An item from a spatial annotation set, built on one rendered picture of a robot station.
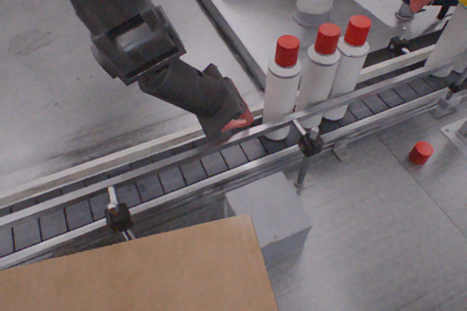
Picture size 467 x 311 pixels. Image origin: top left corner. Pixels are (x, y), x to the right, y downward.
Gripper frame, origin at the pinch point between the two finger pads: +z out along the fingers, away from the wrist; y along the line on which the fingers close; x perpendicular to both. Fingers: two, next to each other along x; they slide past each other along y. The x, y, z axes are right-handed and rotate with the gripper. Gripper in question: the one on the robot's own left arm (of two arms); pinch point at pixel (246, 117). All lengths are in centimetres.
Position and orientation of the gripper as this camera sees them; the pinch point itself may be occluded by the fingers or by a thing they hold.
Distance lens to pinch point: 58.0
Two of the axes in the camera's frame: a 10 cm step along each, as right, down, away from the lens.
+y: -4.0, -7.2, 5.6
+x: -6.9, 6.4, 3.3
